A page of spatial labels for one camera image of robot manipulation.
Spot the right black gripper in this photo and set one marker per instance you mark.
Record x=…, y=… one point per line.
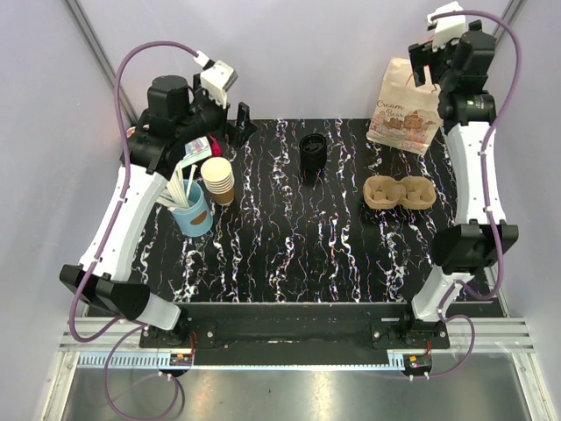
x=422, y=54

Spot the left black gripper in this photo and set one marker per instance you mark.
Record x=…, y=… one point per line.
x=243, y=127

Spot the stack of paper coffee cups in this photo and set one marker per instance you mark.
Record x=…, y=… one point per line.
x=218, y=178

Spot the beige paper takeout bag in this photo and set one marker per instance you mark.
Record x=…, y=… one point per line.
x=405, y=116

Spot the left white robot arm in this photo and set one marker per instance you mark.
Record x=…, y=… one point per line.
x=102, y=277

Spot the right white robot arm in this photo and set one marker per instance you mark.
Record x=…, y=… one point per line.
x=481, y=234

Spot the red folded cloth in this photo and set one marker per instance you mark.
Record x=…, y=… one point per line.
x=216, y=150

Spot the colourful rabbit print cloth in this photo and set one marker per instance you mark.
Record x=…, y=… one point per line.
x=197, y=149

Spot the stack of black cup lids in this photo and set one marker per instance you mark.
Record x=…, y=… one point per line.
x=313, y=152

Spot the light blue straw holder cup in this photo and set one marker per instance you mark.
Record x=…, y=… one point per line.
x=195, y=220

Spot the stack of brown cup carriers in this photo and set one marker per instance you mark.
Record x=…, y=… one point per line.
x=415, y=193

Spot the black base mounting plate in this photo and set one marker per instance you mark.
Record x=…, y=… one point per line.
x=298, y=334

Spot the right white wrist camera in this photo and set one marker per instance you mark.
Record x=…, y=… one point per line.
x=446, y=29

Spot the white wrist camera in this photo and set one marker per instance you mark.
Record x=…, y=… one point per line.
x=446, y=29
x=217, y=77

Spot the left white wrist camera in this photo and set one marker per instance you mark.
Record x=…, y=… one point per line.
x=217, y=77

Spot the aluminium frame rail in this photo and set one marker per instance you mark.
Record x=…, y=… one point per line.
x=119, y=347

